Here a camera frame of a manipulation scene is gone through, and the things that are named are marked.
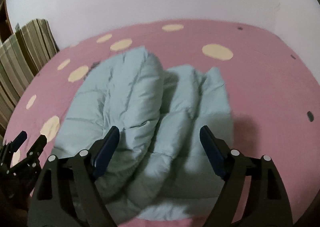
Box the striped green brown pillow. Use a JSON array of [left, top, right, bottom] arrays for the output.
[[0, 19, 59, 138]]

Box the pink dotted bed sheet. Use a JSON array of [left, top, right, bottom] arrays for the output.
[[5, 19, 319, 220]]

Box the light green puffer jacket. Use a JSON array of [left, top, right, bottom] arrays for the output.
[[52, 47, 233, 224]]

